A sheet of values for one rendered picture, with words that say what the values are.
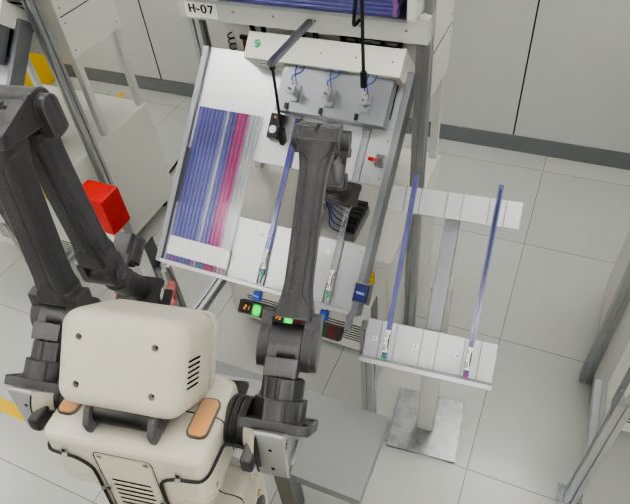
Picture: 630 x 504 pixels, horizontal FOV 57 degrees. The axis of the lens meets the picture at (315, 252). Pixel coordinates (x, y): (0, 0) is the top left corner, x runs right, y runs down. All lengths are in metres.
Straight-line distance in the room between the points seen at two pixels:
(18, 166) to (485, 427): 1.85
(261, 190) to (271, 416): 1.45
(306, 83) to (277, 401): 1.07
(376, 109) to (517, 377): 1.29
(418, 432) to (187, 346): 1.53
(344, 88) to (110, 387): 1.11
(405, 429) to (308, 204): 1.45
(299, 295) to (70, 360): 0.36
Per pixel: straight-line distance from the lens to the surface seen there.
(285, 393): 0.95
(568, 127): 3.46
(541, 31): 3.22
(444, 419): 2.32
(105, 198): 2.19
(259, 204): 2.22
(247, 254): 1.81
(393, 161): 1.68
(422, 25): 1.64
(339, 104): 1.71
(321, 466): 1.58
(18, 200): 1.01
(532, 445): 2.35
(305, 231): 0.97
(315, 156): 0.99
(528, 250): 2.95
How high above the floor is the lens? 2.04
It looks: 45 degrees down
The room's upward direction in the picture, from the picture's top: 7 degrees counter-clockwise
